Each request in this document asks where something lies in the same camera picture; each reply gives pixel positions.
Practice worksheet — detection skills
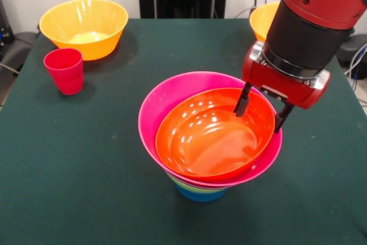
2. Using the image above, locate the dark green tablecloth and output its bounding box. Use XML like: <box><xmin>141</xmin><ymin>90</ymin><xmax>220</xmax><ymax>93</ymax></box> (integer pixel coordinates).
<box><xmin>0</xmin><ymin>18</ymin><xmax>367</xmax><ymax>245</ymax></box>

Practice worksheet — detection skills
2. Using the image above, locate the pink large bowl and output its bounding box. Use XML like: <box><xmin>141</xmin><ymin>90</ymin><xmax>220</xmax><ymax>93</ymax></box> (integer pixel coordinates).
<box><xmin>138</xmin><ymin>71</ymin><xmax>284</xmax><ymax>188</ymax></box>

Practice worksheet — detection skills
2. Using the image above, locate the yellow-orange large bowl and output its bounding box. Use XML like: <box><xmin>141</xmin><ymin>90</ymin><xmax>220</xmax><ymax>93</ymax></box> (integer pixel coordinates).
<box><xmin>38</xmin><ymin>0</ymin><xmax>129</xmax><ymax>61</ymax></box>
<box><xmin>249</xmin><ymin>1</ymin><xmax>280</xmax><ymax>42</ymax></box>

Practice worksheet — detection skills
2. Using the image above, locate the grey office chair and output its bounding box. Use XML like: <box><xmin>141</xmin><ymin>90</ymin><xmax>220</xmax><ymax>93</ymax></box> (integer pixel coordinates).
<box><xmin>0</xmin><ymin>32</ymin><xmax>40</xmax><ymax>74</ymax></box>

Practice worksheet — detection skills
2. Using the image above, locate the purple bowl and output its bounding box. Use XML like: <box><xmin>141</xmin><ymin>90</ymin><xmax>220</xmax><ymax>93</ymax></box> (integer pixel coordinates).
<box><xmin>166</xmin><ymin>172</ymin><xmax>230</xmax><ymax>190</ymax></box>

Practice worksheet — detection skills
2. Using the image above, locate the orange shallow bowl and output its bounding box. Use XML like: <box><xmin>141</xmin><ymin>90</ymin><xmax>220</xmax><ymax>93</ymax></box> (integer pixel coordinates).
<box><xmin>155</xmin><ymin>87</ymin><xmax>276</xmax><ymax>178</ymax></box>

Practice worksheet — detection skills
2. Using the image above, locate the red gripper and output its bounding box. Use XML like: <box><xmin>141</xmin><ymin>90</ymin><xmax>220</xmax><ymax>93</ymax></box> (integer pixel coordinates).
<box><xmin>233</xmin><ymin>40</ymin><xmax>332</xmax><ymax>134</ymax></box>

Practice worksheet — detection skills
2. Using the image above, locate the black computer equipment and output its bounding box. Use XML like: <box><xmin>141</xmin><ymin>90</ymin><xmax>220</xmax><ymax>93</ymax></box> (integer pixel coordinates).
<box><xmin>0</xmin><ymin>0</ymin><xmax>14</xmax><ymax>46</ymax></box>

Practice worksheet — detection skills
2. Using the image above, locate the grey cable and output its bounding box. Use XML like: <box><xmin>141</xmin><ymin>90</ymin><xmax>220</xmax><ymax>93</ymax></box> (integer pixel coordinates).
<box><xmin>345</xmin><ymin>43</ymin><xmax>367</xmax><ymax>76</ymax></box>

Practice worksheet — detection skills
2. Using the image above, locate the blue bowl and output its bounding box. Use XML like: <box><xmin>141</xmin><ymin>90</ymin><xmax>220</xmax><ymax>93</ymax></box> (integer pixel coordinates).
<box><xmin>174</xmin><ymin>183</ymin><xmax>228</xmax><ymax>202</ymax></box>

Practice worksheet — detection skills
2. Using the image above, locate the red cup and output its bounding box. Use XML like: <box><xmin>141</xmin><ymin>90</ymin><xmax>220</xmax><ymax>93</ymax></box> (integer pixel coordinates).
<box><xmin>43</xmin><ymin>48</ymin><xmax>84</xmax><ymax>96</ymax></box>

